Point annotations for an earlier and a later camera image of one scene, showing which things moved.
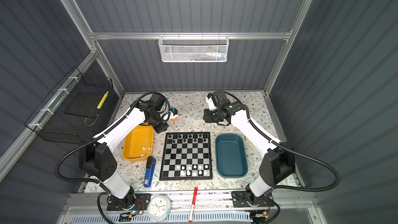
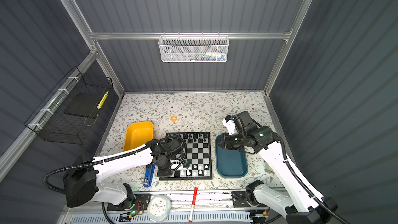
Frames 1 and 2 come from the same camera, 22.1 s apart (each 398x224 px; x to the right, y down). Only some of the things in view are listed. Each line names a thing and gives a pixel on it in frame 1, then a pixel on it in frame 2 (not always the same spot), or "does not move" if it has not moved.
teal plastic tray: x=231 y=158 does not move
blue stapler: x=150 y=167 does not move
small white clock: x=158 y=208 does not move
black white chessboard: x=186 y=155 does not move
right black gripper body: x=212 y=115 to x=233 y=140
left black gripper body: x=158 y=124 to x=166 y=169
